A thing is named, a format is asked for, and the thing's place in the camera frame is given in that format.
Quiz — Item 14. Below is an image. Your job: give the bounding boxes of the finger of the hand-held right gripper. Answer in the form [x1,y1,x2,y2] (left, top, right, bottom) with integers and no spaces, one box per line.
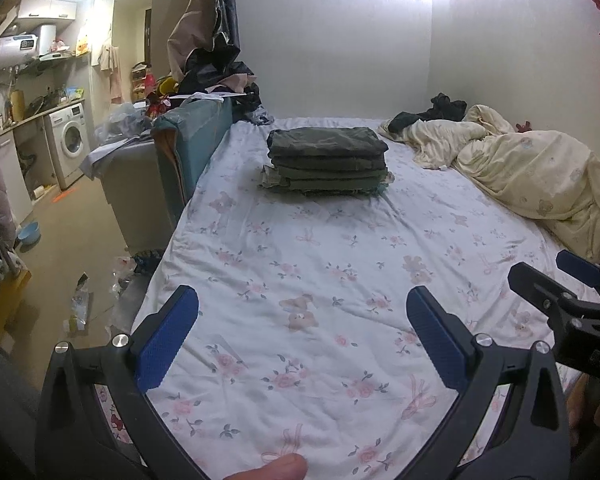
[555,249,600,307]
[507,261,582,332]

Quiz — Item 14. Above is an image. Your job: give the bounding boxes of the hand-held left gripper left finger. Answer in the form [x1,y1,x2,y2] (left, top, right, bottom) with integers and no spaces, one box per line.
[35,285,212,480]

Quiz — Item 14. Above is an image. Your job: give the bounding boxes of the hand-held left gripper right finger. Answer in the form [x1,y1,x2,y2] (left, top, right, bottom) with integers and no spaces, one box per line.
[405,285,572,480]

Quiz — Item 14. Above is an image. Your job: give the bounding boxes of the person's right hand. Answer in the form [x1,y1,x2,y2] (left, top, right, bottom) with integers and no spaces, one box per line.
[567,374,600,441]

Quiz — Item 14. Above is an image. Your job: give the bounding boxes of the person's left hand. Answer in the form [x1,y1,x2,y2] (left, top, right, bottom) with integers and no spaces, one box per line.
[222,452,309,480]

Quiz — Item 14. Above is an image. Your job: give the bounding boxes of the clear plastic bag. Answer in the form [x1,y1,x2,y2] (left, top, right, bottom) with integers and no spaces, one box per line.
[110,255,147,297]

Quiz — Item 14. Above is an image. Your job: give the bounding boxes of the blue and yellow package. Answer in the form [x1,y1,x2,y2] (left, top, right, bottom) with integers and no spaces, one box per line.
[131,249,164,275]

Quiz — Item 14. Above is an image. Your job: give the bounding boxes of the white packet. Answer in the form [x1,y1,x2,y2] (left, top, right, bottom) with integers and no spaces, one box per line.
[69,272,94,335]

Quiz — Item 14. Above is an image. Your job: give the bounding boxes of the cream quilt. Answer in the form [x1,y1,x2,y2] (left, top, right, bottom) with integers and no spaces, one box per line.
[379,104,600,262]

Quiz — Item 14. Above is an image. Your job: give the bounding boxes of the floral bed sheet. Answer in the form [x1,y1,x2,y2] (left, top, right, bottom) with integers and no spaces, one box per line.
[100,116,600,480]

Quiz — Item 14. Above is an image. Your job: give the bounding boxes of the yellow wooden board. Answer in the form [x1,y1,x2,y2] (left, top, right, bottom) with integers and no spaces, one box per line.
[0,269,32,347]

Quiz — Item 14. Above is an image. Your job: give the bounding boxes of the blue basin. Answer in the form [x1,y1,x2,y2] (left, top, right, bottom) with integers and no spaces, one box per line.
[17,222,42,247]

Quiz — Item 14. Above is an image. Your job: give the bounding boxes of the folded green clothes stack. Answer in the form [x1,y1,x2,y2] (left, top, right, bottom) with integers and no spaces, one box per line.
[259,165,395,197]

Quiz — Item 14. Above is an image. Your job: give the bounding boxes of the black clothes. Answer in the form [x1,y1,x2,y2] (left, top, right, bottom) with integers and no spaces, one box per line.
[392,92,469,134]

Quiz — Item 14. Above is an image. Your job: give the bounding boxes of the teal and orange mattress pad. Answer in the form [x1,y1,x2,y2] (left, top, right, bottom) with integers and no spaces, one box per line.
[151,95,234,207]

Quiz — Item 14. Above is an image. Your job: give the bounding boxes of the white washing machine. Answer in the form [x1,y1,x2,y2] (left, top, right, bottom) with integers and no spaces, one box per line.
[44,102,92,191]

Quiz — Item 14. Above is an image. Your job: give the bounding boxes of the plastic bag with clothes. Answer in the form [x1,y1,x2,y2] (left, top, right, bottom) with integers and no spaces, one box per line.
[94,102,154,147]

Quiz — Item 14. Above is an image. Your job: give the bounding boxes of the dark clothes pile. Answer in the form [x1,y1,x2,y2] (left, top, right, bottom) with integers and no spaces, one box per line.
[177,37,275,127]

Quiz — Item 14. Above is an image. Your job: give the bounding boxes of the pink hanging garment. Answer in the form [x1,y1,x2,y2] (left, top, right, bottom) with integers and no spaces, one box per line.
[97,44,124,104]

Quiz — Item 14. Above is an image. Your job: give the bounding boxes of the brown hanging cloth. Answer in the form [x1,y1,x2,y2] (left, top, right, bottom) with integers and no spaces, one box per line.
[166,0,227,83]

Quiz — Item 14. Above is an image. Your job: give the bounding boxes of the white water heater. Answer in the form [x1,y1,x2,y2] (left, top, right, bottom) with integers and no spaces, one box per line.
[0,24,57,70]

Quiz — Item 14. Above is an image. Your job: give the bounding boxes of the white wall cabinet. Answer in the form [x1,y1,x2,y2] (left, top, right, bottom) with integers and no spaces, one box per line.
[17,0,79,22]

